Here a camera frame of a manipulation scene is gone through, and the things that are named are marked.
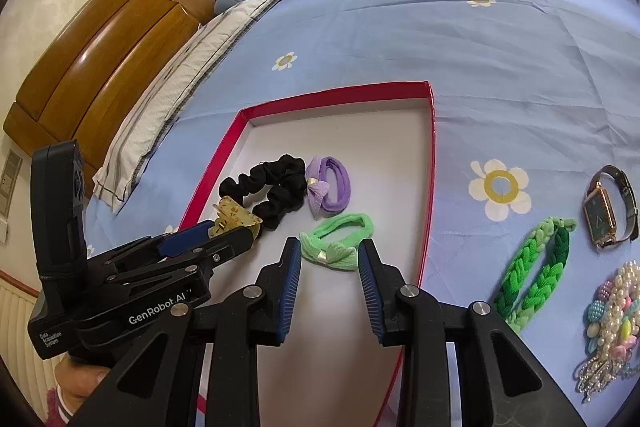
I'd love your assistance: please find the grey striped pillow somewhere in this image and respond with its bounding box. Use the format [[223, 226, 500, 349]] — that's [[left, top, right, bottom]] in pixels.
[[92, 0, 286, 215]]

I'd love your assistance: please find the gold square wristwatch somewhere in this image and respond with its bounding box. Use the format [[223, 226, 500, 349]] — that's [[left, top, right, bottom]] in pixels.
[[582, 165, 640, 250]]

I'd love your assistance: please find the pearl bracelet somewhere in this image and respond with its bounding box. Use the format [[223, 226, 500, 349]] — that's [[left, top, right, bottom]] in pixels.
[[597, 259, 640, 358]]

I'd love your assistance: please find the rhinestone tassel accessory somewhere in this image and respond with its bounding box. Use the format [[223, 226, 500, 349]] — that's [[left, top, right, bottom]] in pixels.
[[572, 352, 626, 403]]

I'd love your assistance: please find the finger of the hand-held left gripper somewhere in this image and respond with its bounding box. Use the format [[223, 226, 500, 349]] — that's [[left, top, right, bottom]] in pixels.
[[157, 219, 221, 259], [199, 228, 259, 279]]

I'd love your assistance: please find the wall socket panel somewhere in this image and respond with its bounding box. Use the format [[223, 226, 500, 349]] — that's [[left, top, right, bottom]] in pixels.
[[0, 151, 23, 215]]

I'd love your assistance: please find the red shallow box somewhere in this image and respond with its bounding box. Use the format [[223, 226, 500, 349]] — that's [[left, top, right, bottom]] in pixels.
[[177, 81, 437, 427]]

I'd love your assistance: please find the yellow hair claw clip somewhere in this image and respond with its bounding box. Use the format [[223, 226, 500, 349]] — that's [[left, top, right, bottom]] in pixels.
[[210, 195, 263, 240]]

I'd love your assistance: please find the purple bow hair tie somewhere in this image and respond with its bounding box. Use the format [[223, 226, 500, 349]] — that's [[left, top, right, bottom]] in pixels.
[[304, 157, 352, 220]]

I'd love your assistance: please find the black scrunchie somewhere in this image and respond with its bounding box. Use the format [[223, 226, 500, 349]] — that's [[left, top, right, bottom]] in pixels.
[[218, 153, 307, 230]]

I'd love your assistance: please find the blue floral bed sheet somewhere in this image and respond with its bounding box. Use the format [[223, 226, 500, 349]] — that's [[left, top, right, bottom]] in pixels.
[[82, 0, 640, 427]]

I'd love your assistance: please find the green bow hair tie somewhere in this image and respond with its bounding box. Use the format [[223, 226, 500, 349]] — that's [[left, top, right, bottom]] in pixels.
[[299, 213, 375, 272]]

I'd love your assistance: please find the person's left hand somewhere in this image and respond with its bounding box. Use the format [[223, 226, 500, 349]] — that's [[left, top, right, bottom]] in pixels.
[[54, 354, 113, 403]]

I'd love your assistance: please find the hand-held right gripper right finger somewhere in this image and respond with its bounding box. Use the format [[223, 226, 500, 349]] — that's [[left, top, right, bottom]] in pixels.
[[357, 239, 588, 427]]

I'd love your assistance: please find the wooden headboard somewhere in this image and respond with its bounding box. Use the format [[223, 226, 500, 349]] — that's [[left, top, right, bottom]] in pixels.
[[2, 0, 301, 188]]

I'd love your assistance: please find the person's left forearm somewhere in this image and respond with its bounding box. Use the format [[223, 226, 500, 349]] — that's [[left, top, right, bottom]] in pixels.
[[42, 382, 86, 427]]

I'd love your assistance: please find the green braided hair band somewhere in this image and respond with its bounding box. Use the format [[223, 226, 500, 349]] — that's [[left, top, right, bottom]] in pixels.
[[492, 217, 578, 334]]

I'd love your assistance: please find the pastel bead bracelet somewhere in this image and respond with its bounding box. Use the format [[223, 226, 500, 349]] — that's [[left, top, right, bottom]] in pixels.
[[582, 279, 640, 368]]

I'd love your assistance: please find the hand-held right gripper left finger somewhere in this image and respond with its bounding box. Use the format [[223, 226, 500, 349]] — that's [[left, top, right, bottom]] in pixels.
[[67, 237, 303, 427]]

